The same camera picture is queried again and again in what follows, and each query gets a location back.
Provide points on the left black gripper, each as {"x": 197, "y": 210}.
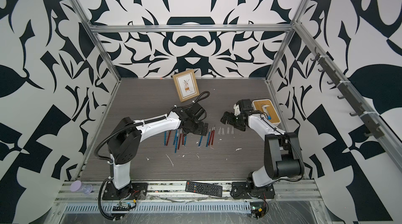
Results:
{"x": 200, "y": 130}

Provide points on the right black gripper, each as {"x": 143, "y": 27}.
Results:
{"x": 230, "y": 120}

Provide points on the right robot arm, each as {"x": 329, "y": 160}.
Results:
{"x": 282, "y": 153}

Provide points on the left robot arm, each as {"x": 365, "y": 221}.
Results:
{"x": 122, "y": 145}

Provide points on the red knife capped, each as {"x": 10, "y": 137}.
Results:
{"x": 179, "y": 139}

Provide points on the white box with wooden lid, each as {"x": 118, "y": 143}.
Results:
{"x": 266, "y": 106}

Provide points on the black remote control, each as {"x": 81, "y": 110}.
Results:
{"x": 204, "y": 188}

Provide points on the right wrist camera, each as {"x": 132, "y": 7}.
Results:
{"x": 236, "y": 108}

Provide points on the wooden picture frame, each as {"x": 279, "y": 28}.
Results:
{"x": 186, "y": 85}

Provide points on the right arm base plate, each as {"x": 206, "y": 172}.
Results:
{"x": 242, "y": 191}

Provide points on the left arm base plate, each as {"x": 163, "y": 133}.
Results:
{"x": 133, "y": 191}

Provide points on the white cable duct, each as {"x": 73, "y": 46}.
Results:
{"x": 153, "y": 207}

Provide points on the black wall hook rail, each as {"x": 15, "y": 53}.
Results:
{"x": 348, "y": 91}

